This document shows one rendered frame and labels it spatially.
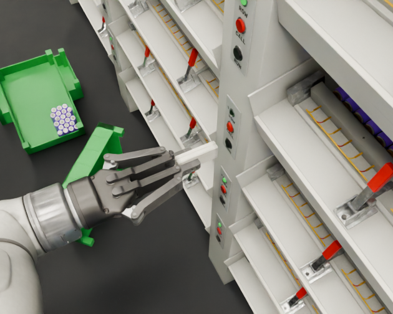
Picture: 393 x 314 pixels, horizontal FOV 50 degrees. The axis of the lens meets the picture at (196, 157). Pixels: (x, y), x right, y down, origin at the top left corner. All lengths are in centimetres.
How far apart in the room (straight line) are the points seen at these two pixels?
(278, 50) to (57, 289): 97
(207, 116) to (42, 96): 87
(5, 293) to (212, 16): 49
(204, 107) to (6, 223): 42
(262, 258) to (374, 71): 58
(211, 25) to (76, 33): 126
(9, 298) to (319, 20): 40
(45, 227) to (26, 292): 14
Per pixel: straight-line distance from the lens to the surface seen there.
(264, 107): 58
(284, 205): 72
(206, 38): 69
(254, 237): 91
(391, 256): 51
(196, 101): 85
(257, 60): 52
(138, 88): 141
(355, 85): 40
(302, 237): 71
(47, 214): 62
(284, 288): 88
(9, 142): 159
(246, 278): 108
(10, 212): 63
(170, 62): 93
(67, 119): 148
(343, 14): 43
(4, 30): 203
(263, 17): 49
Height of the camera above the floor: 118
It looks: 56 degrees down
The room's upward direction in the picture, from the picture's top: straight up
